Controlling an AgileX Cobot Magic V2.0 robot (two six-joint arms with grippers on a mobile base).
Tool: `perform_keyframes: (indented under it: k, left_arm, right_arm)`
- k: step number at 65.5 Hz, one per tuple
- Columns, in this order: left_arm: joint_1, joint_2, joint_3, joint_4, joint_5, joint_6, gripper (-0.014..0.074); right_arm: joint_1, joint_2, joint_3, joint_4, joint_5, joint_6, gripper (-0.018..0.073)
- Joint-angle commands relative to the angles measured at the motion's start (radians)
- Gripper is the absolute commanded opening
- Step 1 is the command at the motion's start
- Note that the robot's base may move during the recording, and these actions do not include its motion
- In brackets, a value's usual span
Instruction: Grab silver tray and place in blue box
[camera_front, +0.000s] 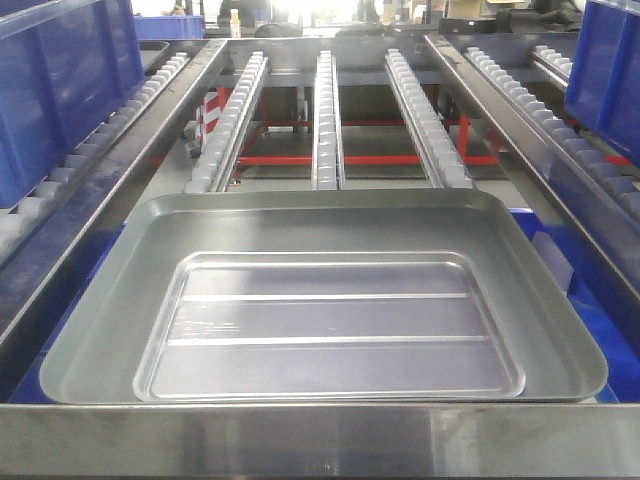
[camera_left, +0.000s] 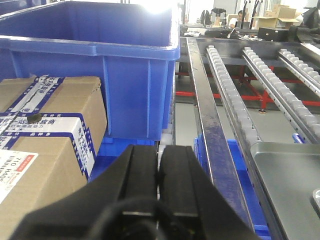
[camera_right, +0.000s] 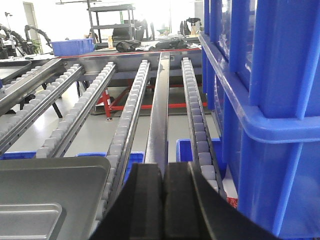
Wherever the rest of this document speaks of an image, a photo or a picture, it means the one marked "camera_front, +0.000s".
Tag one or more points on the silver metal tray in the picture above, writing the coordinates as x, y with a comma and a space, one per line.
350, 295

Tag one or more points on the blue bin under tray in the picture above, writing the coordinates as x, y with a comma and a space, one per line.
601, 305

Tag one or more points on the centre roller track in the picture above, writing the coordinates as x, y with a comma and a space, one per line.
328, 164

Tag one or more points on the left-centre roller track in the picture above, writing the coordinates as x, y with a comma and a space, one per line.
214, 168

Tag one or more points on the right-centre roller track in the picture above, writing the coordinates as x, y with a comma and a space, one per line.
438, 156

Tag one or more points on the distant blue crate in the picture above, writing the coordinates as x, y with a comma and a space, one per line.
169, 27

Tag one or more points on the far left roller track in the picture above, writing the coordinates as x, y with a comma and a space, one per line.
19, 221

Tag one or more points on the far right roller track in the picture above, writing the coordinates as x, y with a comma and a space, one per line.
606, 174

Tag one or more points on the blue bin upper left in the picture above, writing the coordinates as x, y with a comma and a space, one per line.
65, 67

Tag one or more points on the blue bin upper right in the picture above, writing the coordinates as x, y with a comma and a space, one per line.
603, 89

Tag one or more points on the red white striped post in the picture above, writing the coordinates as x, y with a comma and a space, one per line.
207, 116

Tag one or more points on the red steel frame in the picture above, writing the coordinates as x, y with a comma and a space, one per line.
385, 159

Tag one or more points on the right steel divider rail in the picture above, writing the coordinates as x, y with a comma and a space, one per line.
560, 191

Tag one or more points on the steel divider rail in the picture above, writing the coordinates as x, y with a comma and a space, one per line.
560, 191
40, 276

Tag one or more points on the left steel divider rail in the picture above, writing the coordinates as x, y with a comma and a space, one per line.
40, 276

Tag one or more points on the steel front rack rail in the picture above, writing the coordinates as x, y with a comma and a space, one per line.
341, 440

